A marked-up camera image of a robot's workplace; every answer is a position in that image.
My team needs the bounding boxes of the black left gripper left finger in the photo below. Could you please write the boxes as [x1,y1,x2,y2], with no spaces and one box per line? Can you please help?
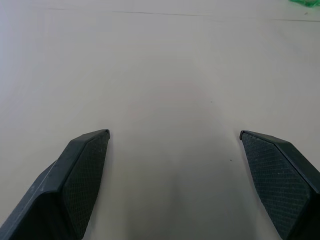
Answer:
[0,128,112,240]

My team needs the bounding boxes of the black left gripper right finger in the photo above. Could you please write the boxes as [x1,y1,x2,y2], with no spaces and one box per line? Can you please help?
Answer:
[239,130,320,240]

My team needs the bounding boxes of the green plastic object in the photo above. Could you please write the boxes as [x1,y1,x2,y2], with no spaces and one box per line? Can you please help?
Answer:
[288,0,320,8]

